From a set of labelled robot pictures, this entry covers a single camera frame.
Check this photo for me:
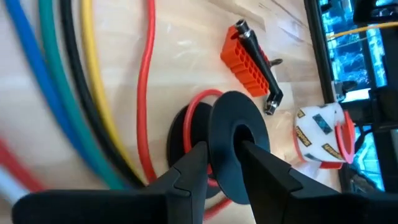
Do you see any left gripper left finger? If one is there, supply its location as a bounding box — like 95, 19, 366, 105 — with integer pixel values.
12, 141, 208, 224

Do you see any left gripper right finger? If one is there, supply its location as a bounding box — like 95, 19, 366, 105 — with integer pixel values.
239, 139, 398, 224

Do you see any printed tape roll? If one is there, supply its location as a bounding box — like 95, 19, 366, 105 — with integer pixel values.
294, 104, 346, 164

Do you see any red tape dispenser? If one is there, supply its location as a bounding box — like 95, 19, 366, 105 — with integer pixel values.
292, 102, 356, 170

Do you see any black wire spool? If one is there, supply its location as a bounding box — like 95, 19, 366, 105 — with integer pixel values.
166, 90, 271, 205

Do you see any red wire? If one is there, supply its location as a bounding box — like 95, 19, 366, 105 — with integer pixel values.
136, 0, 233, 222

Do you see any red finned heat sink module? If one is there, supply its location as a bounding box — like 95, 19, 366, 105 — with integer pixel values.
220, 19, 284, 116

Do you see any black table frame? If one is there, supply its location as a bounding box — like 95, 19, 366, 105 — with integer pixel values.
304, 0, 352, 190

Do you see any taut yellow cord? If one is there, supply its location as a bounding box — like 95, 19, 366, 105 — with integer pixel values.
326, 21, 398, 40

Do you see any multicoloured wire harness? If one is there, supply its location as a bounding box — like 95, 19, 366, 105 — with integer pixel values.
0, 0, 147, 203

